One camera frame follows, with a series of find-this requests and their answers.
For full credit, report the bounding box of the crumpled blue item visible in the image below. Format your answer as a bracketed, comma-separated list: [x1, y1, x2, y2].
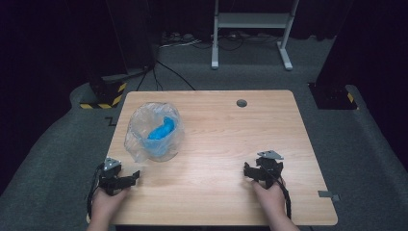
[147, 115, 177, 141]

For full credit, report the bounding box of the right hand-held gripper cable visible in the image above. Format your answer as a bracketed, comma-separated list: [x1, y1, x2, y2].
[274, 176, 293, 221]

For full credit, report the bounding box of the bundle of floor cables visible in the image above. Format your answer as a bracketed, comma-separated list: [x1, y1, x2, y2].
[158, 30, 282, 52]

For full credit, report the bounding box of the black stand with striped base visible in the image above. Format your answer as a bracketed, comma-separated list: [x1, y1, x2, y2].
[79, 65, 154, 111]
[307, 81, 359, 111]

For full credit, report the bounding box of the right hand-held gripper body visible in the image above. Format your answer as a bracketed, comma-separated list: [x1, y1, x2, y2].
[253, 149, 285, 190]

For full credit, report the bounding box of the left hand-held gripper cable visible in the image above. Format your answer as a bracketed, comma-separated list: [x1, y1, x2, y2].
[86, 163, 106, 220]

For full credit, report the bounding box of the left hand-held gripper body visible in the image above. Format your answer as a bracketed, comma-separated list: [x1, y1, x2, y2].
[98, 156, 130, 197]

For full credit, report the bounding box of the person's left hand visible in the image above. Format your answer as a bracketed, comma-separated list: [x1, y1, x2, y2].
[90, 186, 131, 223]

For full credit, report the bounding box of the hand-held gripper cable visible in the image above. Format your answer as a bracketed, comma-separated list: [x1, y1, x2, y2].
[274, 176, 293, 221]
[86, 163, 106, 220]

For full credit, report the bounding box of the long black floor cable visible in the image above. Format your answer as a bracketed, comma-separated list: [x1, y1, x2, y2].
[136, 59, 197, 92]

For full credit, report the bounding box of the grey tape piece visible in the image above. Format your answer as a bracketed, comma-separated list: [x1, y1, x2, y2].
[318, 190, 342, 203]

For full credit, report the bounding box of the person's right hand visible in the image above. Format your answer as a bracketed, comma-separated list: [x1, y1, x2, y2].
[250, 179, 287, 219]

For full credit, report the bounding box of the white metal stand frame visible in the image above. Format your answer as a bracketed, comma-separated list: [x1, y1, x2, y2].
[210, 0, 300, 71]

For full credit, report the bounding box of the clear plastic bag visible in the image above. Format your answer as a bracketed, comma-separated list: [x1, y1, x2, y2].
[123, 101, 186, 164]

